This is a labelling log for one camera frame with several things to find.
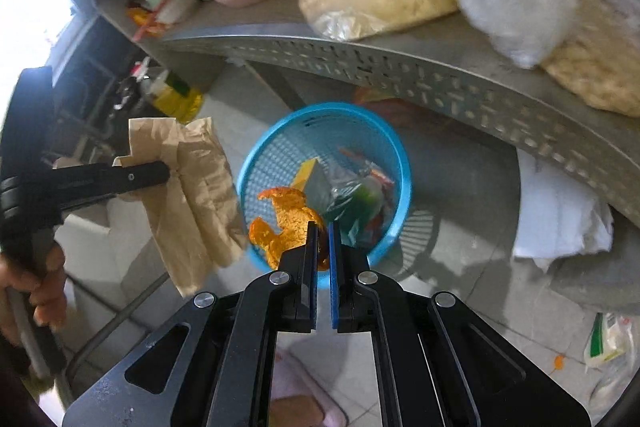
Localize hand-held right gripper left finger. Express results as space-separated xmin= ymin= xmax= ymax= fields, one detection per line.
xmin=62 ymin=221 xmax=321 ymax=427

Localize yellow packet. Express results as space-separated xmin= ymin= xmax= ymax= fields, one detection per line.
xmin=292 ymin=158 xmax=326 ymax=195

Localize person's left hand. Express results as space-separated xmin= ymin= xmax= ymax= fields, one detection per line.
xmin=0 ymin=246 xmax=69 ymax=338

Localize brown paper bag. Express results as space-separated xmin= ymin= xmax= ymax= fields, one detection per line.
xmin=52 ymin=117 xmax=248 ymax=299

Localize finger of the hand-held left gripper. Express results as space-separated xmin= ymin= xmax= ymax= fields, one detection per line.
xmin=57 ymin=193 xmax=123 ymax=214
xmin=55 ymin=161 xmax=171 ymax=198

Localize blue mesh waste basket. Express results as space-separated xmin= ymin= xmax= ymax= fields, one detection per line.
xmin=236 ymin=102 xmax=415 ymax=278

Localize orange peel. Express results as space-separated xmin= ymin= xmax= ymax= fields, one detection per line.
xmin=248 ymin=188 xmax=331 ymax=270

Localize bag of pale beans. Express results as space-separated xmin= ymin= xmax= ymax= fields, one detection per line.
xmin=540 ymin=0 xmax=640 ymax=118

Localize cooking oil bottle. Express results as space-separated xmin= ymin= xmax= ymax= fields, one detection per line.
xmin=137 ymin=69 xmax=206 ymax=122

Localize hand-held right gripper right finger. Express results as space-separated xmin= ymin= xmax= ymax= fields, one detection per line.
xmin=327 ymin=221 xmax=593 ymax=427

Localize knotted white plastic bag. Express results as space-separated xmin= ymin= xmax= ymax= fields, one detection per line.
xmin=457 ymin=0 xmax=576 ymax=70

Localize green white packet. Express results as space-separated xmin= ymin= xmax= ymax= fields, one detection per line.
xmin=584 ymin=312 xmax=633 ymax=370

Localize white bags on floor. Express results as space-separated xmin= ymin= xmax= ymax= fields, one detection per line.
xmin=512 ymin=147 xmax=615 ymax=273

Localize perforated metal shelf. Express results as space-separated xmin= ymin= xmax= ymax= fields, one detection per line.
xmin=95 ymin=0 xmax=640 ymax=223

